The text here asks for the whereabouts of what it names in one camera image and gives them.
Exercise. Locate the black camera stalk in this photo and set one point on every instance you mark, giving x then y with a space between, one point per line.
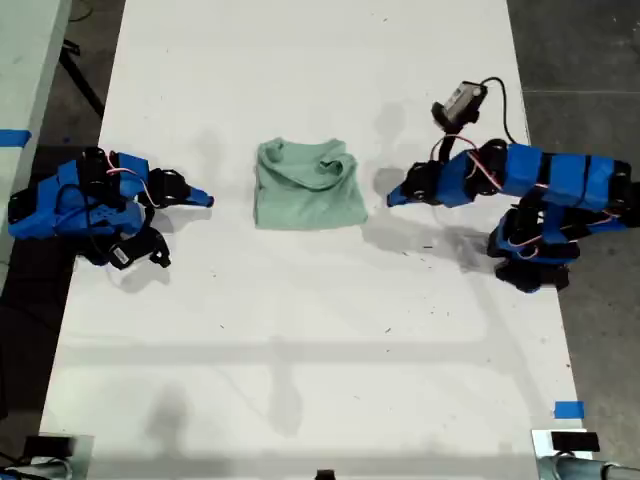
447 145
150 220

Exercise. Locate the grey and black camera box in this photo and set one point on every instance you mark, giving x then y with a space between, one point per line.
462 100

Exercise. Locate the pale green T-shirt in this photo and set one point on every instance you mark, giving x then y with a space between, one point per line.
310 210

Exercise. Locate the black camera box with label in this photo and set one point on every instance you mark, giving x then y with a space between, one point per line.
127 252

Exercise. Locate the blue and black arm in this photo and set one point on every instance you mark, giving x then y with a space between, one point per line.
570 175
50 210

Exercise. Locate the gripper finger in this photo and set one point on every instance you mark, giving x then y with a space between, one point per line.
197 201
402 201
197 191
402 190

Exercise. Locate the black stand leg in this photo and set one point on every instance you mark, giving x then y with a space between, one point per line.
82 85

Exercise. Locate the small black box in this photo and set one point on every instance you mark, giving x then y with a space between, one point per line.
49 446
575 442

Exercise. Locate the blue tape strip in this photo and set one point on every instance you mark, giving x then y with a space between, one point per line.
14 137
569 410

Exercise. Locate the white side table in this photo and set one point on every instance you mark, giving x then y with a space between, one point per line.
25 60

